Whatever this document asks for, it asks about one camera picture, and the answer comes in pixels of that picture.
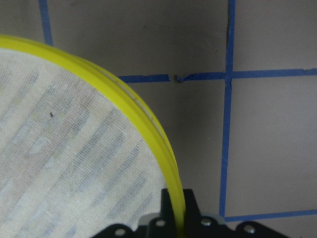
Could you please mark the yellow rimmed steamer basket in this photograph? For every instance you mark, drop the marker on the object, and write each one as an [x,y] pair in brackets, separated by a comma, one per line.
[79,149]

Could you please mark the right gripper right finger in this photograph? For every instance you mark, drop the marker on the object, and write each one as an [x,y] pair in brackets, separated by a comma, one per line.
[199,224]

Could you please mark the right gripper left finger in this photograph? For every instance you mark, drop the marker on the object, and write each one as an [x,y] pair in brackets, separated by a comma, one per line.
[160,224]

